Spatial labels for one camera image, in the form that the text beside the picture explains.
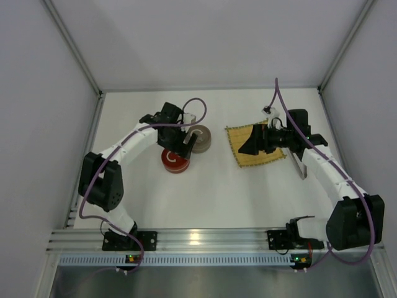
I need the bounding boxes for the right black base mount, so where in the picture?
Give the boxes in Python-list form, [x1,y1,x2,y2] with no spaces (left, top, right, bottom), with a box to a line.
[266,229,324,250]

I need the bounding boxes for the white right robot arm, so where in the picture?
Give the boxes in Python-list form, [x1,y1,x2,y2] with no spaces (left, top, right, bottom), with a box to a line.
[238,108,385,251]

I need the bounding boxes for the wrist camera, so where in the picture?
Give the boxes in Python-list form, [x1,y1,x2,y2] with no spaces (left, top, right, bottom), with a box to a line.
[182,113,197,128]
[262,106,280,125]

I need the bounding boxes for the red round lid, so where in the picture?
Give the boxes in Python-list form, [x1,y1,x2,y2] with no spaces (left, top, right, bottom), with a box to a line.
[161,149,187,163]

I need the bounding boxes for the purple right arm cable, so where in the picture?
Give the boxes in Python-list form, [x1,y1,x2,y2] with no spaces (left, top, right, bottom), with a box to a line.
[269,77,376,273]

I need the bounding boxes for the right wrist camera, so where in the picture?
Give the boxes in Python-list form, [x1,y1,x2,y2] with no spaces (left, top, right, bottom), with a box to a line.
[262,106,280,125]

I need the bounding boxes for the red steel container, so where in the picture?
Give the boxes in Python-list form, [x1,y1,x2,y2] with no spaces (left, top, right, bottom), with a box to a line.
[163,160,190,174]

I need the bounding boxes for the steel tongs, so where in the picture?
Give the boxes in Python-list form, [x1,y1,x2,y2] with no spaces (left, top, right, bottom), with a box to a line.
[288,149,308,180]

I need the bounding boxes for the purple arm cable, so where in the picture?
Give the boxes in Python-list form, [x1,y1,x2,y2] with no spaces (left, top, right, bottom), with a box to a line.
[269,77,376,273]
[79,97,208,274]

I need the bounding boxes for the right aluminium frame post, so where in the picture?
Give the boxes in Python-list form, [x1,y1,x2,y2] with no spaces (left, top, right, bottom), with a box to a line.
[317,0,377,95]

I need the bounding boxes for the bamboo mat tray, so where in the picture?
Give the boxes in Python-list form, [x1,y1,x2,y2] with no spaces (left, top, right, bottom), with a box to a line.
[225,124,287,168]

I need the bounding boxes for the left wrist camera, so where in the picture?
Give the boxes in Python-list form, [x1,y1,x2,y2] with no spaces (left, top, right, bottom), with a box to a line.
[182,113,197,128]

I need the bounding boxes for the beige steel container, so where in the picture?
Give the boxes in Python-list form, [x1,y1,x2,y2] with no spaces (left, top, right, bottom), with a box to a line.
[192,137,212,154]

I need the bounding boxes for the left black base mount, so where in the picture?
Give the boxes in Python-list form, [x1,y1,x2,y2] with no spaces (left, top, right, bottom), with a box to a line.
[102,228,159,251]

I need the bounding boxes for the aluminium frame post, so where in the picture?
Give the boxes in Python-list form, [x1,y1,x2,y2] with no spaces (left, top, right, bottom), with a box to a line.
[317,0,377,95]
[40,0,102,97]

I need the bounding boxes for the slotted cable duct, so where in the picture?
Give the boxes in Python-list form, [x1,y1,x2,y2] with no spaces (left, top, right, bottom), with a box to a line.
[58,253,311,267]

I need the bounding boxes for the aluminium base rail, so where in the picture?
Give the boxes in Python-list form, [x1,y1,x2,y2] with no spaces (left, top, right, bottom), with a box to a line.
[45,227,385,254]

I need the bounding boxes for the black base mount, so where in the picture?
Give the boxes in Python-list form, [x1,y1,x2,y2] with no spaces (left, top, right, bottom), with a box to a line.
[266,229,324,250]
[102,228,159,251]

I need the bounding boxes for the left aluminium frame post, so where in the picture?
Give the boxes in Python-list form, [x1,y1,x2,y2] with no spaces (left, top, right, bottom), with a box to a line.
[40,0,102,97]

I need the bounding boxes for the beige round lid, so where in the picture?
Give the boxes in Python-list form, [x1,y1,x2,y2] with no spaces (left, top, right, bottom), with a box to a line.
[189,125,211,145]

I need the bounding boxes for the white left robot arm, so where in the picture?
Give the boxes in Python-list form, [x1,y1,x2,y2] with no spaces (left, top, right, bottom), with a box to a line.
[78,102,200,245]

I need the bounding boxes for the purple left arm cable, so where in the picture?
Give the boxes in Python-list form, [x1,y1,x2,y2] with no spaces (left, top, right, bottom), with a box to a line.
[79,97,208,274]

